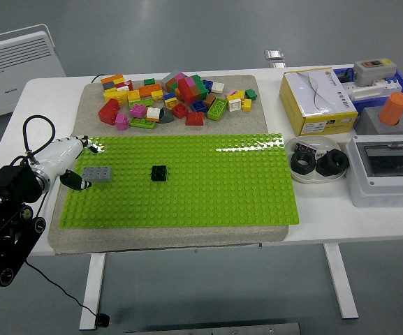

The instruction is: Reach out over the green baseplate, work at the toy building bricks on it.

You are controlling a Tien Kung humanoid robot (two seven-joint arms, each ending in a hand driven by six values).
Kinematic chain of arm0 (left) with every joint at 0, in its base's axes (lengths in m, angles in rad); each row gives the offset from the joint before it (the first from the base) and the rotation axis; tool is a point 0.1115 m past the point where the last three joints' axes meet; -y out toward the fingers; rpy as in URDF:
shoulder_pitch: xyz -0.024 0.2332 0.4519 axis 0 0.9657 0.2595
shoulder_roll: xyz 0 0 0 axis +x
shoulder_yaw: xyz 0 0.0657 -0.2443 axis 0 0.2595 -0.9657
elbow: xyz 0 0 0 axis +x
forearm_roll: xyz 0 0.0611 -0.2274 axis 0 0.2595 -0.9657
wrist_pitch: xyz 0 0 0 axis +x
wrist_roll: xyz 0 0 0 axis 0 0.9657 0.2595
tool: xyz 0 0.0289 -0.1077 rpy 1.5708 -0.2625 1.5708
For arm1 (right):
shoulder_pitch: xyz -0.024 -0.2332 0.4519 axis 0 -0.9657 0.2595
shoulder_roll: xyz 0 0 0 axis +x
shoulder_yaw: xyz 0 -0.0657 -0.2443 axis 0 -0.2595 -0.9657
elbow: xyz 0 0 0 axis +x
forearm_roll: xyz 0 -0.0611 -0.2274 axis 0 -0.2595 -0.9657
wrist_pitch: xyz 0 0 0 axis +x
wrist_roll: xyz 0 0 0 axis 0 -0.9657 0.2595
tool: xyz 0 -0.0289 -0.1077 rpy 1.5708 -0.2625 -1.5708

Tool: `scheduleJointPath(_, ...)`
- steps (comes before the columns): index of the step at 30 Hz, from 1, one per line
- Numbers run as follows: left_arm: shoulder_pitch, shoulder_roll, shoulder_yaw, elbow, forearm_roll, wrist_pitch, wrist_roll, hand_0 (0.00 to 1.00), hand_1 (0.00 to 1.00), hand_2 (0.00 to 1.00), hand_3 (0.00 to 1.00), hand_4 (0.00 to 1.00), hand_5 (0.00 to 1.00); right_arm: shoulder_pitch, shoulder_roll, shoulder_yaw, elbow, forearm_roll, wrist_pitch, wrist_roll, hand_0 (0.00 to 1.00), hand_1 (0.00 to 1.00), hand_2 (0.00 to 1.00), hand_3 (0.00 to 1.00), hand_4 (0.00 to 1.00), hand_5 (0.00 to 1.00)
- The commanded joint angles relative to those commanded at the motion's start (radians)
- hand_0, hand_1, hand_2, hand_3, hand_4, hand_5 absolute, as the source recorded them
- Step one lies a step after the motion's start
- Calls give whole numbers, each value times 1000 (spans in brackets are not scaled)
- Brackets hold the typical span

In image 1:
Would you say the grey block holder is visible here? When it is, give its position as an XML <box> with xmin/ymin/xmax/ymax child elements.
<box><xmin>353</xmin><ymin>106</ymin><xmax>403</xmax><ymax>135</ymax></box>

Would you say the large grey brick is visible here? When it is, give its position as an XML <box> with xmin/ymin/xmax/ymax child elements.
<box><xmin>161</xmin><ymin>69</ymin><xmax>187</xmax><ymax>92</ymax></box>

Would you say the red sloped brick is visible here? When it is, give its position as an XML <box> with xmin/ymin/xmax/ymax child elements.
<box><xmin>185</xmin><ymin>111</ymin><xmax>205</xmax><ymax>126</ymax></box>

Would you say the silver metal bracket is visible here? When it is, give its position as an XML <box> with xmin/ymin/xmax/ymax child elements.
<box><xmin>263</xmin><ymin>49</ymin><xmax>288</xmax><ymax>69</ymax></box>

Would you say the grey-brown mat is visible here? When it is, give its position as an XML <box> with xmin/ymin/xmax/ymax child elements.
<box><xmin>47</xmin><ymin>73</ymin><xmax>290</xmax><ymax>255</ymax></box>

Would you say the grey long brick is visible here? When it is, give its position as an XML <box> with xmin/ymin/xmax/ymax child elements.
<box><xmin>81</xmin><ymin>165</ymin><xmax>113</xmax><ymax>184</ymax></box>

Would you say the lime large brick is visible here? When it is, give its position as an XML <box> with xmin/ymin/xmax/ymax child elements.
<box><xmin>207</xmin><ymin>98</ymin><xmax>228</xmax><ymax>122</ymax></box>

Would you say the grey sloped brick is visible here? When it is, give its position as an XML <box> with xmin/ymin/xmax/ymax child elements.
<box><xmin>159</xmin><ymin>107</ymin><xmax>175</xmax><ymax>124</ymax></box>

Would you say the black square brick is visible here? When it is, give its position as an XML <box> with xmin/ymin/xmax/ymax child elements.
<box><xmin>151</xmin><ymin>164</ymin><xmax>169</xmax><ymax>182</ymax></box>

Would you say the white electrical enclosure box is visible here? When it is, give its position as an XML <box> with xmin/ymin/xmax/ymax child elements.
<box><xmin>346</xmin><ymin>133</ymin><xmax>403</xmax><ymax>209</ymax></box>

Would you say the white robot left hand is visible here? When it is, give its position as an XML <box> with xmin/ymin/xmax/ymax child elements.
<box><xmin>35</xmin><ymin>135</ymin><xmax>99</xmax><ymax>191</ymax></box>

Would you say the black hex nut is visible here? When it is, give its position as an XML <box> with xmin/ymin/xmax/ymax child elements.
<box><xmin>315</xmin><ymin>148</ymin><xmax>349</xmax><ymax>178</ymax></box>
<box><xmin>290</xmin><ymin>150</ymin><xmax>316</xmax><ymax>175</ymax></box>

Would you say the white panel heater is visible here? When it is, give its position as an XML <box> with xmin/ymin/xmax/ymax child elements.
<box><xmin>0</xmin><ymin>23</ymin><xmax>66</xmax><ymax>135</ymax></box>

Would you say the black cable with plug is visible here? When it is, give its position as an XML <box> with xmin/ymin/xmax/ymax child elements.
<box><xmin>22</xmin><ymin>73</ymin><xmax>111</xmax><ymax>328</ymax></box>

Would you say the green studded baseplate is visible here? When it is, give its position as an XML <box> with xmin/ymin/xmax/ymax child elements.
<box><xmin>58</xmin><ymin>132</ymin><xmax>300</xmax><ymax>230</ymax></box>

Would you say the small black card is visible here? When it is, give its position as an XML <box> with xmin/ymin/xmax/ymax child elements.
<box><xmin>293</xmin><ymin>140</ymin><xmax>318</xmax><ymax>156</ymax></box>

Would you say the white dish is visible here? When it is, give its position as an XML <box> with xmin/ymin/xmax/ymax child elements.
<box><xmin>285</xmin><ymin>135</ymin><xmax>345</xmax><ymax>184</ymax></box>

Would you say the white terminal strip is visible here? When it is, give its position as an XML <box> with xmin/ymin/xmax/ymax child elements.
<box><xmin>340</xmin><ymin>77</ymin><xmax>403</xmax><ymax>102</ymax></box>

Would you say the yellow white cardboard box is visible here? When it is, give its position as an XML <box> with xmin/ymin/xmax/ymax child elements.
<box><xmin>279</xmin><ymin>66</ymin><xmax>359</xmax><ymax>137</ymax></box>

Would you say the orange cylinder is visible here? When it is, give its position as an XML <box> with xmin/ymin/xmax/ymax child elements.
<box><xmin>378</xmin><ymin>91</ymin><xmax>403</xmax><ymax>126</ymax></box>

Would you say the red square brick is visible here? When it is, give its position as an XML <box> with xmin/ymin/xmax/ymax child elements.
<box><xmin>171</xmin><ymin>103</ymin><xmax>189</xmax><ymax>119</ymax></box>

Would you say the magenta brick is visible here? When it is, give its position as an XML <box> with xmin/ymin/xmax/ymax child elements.
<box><xmin>129</xmin><ymin>103</ymin><xmax>147</xmax><ymax>119</ymax></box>

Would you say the red long brick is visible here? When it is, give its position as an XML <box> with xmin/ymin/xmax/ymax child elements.
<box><xmin>98</xmin><ymin>98</ymin><xmax>122</xmax><ymax>126</ymax></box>

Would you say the lime long brick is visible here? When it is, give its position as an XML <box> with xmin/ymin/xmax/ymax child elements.
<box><xmin>129</xmin><ymin>117</ymin><xmax>156</xmax><ymax>129</ymax></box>

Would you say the white table leg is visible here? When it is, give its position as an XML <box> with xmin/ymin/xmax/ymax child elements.
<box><xmin>323</xmin><ymin>243</ymin><xmax>360</xmax><ymax>320</ymax></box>
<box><xmin>78</xmin><ymin>253</ymin><xmax>107</xmax><ymax>331</ymax></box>

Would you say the grey push-button switch box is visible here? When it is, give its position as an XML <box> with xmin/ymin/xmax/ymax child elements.
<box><xmin>353</xmin><ymin>58</ymin><xmax>397</xmax><ymax>87</ymax></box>

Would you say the red green brown brick stack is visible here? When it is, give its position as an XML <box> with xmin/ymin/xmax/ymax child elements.
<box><xmin>177</xmin><ymin>74</ymin><xmax>210</xmax><ymax>105</ymax></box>

